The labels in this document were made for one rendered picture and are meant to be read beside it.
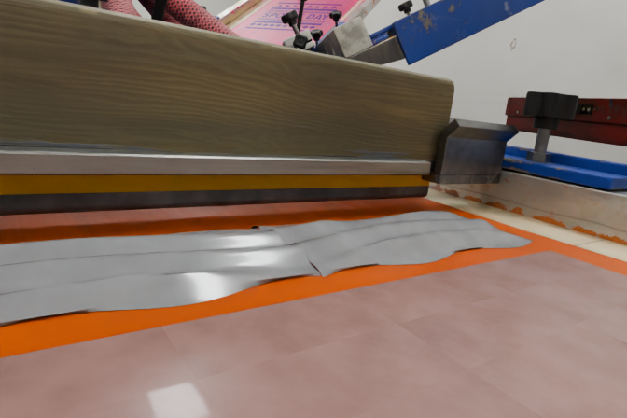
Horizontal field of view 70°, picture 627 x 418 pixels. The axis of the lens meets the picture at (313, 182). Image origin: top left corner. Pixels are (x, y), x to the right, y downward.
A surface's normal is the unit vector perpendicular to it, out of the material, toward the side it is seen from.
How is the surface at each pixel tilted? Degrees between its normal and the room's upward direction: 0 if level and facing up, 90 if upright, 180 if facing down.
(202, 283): 41
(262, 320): 0
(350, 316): 0
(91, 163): 90
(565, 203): 90
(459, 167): 90
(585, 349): 0
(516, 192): 90
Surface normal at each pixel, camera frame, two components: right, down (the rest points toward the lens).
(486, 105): -0.81, 0.01
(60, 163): 0.58, 0.22
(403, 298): 0.12, -0.98
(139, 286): 0.43, -0.60
